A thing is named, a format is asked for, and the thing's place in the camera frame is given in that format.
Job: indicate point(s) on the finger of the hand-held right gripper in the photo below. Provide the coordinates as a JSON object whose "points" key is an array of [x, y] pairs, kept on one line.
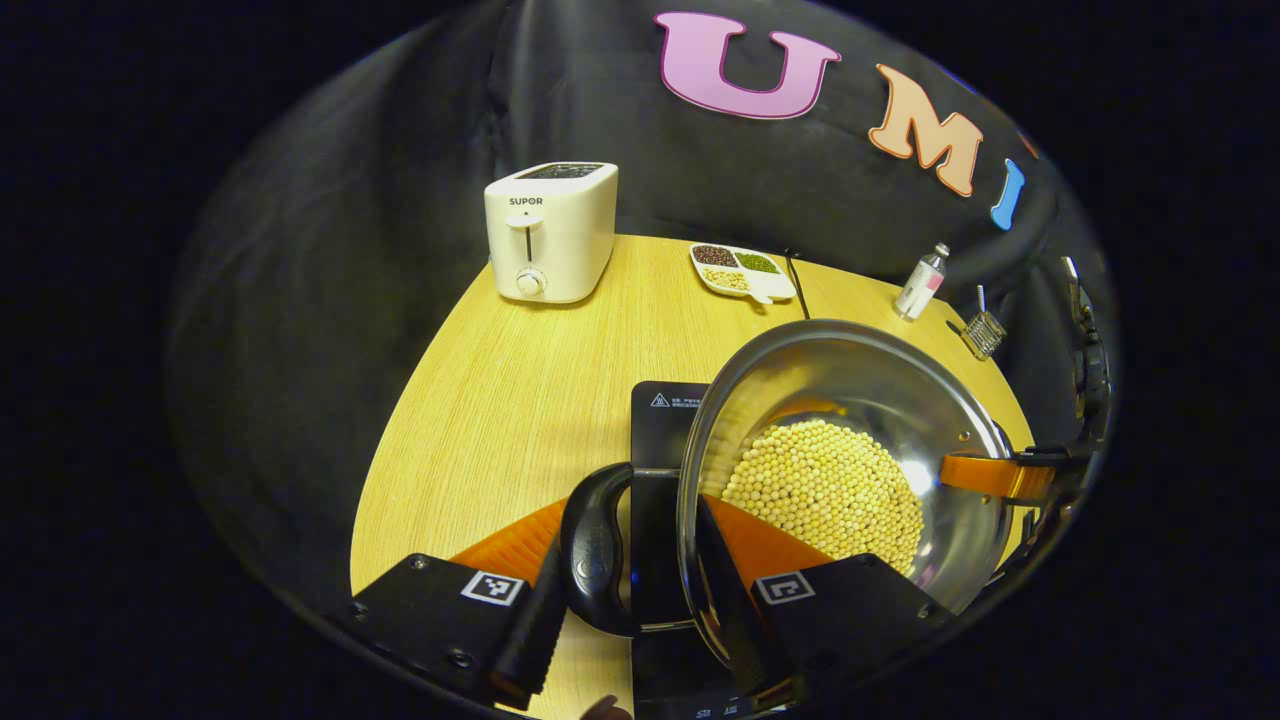
{"points": [[985, 475]]}

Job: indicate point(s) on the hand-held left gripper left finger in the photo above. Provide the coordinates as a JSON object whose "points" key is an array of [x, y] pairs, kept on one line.
{"points": [[430, 610]]}

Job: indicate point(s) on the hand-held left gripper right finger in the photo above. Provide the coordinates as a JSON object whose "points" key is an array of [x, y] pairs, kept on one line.
{"points": [[850, 610]]}

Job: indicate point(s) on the pile of yellow soybeans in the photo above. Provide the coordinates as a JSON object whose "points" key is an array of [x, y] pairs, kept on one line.
{"points": [[830, 490]]}

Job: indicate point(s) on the stainless steel pot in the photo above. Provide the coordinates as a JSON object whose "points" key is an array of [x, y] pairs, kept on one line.
{"points": [[850, 375]]}

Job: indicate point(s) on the black induction cooktop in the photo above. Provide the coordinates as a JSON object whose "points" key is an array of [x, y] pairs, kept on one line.
{"points": [[660, 570]]}

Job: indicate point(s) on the black tripod stand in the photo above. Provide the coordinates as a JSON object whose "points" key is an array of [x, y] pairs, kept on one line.
{"points": [[1090, 360]]}

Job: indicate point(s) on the clear bottle pink label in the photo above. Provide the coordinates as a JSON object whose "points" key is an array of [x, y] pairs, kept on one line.
{"points": [[920, 285]]}

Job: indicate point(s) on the white divided bean dish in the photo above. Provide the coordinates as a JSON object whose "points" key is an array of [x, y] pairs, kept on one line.
{"points": [[745, 272]]}

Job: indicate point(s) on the white toaster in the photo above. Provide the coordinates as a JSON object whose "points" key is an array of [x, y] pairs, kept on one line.
{"points": [[560, 240]]}

